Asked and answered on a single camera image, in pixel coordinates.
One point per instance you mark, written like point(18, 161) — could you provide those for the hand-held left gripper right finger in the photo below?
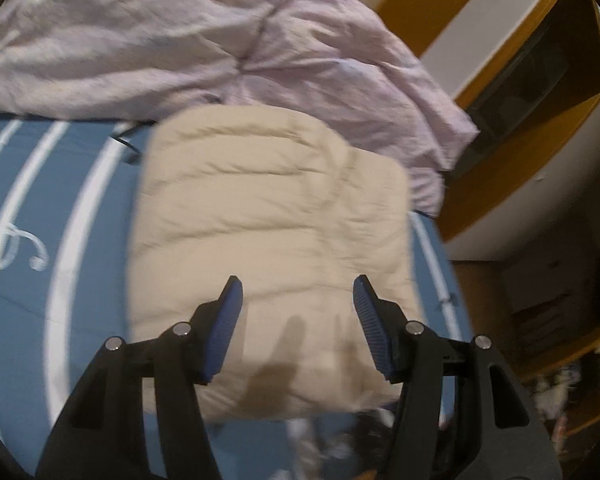
point(375, 330)

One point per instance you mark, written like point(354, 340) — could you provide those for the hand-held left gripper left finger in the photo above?
point(225, 330)

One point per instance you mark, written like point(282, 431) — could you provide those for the beige puffer jacket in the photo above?
point(270, 220)

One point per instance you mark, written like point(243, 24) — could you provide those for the blue white-striped bed sheet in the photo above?
point(45, 310)

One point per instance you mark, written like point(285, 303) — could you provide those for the dark glass door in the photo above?
point(525, 85)

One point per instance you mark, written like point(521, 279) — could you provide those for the pink floral duvet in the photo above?
point(180, 35)

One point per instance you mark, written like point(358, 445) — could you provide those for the wooden wall trim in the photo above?
point(430, 5)

